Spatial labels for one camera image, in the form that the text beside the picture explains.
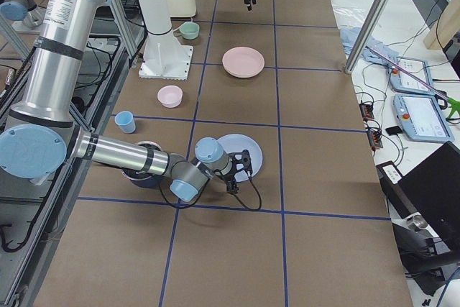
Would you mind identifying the blue plate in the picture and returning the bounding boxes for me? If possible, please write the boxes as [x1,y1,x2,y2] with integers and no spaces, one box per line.
[217,134,264,183]

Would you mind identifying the pink plate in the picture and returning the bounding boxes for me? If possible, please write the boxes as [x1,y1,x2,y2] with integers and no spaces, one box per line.
[222,47,265,78]

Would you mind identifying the green cup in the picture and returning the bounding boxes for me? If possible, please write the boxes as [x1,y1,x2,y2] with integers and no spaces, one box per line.
[175,22,200,40]

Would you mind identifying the dark blue pot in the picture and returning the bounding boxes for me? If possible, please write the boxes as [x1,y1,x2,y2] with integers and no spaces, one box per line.
[121,141,162,188]

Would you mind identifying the blue cloth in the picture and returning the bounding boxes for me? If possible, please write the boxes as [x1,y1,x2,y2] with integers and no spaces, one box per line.
[339,27,398,65]

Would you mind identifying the pink bowl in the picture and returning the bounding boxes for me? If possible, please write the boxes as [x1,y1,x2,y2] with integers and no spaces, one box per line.
[157,85,183,108]

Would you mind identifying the light blue cup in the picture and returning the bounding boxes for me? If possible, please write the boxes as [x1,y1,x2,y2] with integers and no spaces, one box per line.
[114,111,136,134]

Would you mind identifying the black box with label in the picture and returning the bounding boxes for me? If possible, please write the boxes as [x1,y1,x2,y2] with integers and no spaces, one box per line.
[376,161,418,218]

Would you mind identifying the upper teach pendant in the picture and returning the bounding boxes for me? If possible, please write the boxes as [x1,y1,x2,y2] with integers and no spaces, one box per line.
[386,55,435,93]

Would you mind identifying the teach pendant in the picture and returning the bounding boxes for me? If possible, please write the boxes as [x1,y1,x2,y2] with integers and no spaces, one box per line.
[393,93,455,143]
[386,55,435,93]

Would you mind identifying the metal cup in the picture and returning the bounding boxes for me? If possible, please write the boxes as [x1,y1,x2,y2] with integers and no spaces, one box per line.
[406,214,428,232]

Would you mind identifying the black laptop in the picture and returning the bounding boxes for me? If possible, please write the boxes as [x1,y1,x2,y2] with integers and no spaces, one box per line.
[399,142,459,249]

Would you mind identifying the lower teach pendant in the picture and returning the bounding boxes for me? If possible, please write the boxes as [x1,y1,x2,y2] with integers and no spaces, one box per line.
[393,93,455,143]

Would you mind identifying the green grabber stick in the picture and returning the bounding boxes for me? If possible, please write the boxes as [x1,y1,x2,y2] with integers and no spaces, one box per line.
[366,45,460,118]

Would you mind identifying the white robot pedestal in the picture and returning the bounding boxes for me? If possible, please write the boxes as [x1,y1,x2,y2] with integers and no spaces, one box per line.
[138,0,193,81]

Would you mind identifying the aluminium frame post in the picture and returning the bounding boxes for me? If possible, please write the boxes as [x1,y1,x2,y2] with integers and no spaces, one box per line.
[344,0,389,74]

